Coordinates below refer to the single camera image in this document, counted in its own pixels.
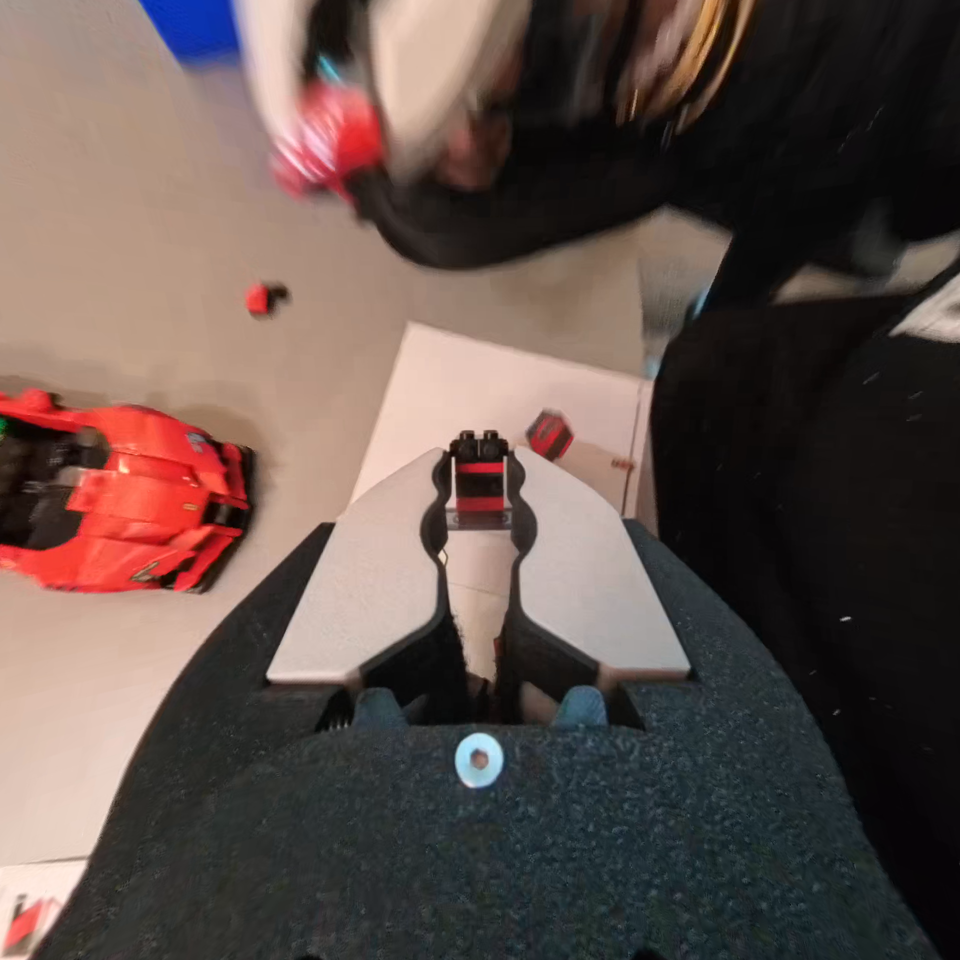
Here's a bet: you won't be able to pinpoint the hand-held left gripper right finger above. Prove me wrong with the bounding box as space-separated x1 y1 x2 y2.
503 450 694 691

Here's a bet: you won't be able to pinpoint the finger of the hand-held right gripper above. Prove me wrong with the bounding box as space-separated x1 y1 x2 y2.
368 0 534 174
233 0 324 151

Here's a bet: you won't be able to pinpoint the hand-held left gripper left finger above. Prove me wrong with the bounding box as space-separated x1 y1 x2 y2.
266 447 456 694

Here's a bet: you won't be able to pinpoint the blue plastic bin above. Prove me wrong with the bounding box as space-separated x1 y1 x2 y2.
138 0 241 64

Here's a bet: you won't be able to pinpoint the black red lego block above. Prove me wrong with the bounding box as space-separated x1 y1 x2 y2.
270 83 388 196

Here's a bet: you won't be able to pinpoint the red black green lego assembly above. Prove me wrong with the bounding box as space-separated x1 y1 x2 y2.
446 429 519 534

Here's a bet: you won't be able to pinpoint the red lego car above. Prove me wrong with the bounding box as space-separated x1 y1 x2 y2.
0 387 256 595

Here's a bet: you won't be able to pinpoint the person's right forearm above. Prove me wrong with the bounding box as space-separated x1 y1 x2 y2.
353 0 960 301

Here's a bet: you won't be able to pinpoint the lego instruction booklet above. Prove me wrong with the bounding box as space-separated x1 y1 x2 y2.
348 320 661 541

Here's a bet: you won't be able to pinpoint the white sticker sheet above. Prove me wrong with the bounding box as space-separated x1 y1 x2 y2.
0 858 88 960

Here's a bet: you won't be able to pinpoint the beaded bracelets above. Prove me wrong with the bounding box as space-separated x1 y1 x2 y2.
623 0 759 129

